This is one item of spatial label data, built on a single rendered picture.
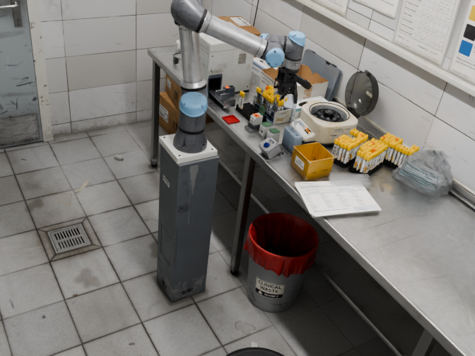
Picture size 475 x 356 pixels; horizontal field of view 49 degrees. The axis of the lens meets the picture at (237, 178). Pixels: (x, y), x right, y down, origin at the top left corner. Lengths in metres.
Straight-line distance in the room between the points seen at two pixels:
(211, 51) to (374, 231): 1.25
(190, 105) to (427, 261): 1.11
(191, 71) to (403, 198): 1.06
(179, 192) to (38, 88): 1.83
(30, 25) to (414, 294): 2.85
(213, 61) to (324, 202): 1.02
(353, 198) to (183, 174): 0.74
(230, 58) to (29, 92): 1.64
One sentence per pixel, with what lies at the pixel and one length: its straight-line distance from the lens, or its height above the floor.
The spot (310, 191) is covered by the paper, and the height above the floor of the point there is 0.89.
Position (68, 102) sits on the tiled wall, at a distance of 4.09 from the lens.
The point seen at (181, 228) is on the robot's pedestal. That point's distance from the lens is 2.51.
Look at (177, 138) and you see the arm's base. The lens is 2.31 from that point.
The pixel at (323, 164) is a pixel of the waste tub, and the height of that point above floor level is 0.95.
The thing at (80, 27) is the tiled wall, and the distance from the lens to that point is 3.90.
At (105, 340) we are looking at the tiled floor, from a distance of 2.72.
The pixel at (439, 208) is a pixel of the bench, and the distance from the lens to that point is 2.37.
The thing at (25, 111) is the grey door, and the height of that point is 0.27.
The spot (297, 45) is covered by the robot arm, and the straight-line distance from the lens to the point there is 2.28.
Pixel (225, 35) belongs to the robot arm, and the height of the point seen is 1.43.
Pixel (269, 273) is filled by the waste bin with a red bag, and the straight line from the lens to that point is 2.64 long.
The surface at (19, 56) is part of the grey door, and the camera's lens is 3.81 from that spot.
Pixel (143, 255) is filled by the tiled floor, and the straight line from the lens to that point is 3.10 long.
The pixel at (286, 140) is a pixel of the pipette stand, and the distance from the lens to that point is 2.45.
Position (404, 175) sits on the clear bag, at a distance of 2.43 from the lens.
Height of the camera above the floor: 2.15
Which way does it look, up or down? 35 degrees down
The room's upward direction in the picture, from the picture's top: 8 degrees clockwise
